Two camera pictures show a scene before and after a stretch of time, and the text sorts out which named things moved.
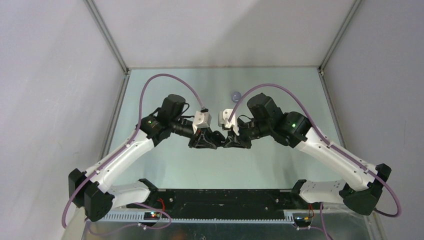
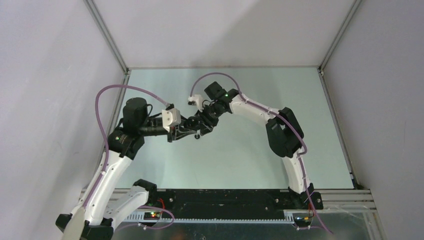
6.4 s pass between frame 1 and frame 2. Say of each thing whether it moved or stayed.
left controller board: stayed
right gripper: moved
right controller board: stayed
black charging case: moved
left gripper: moved
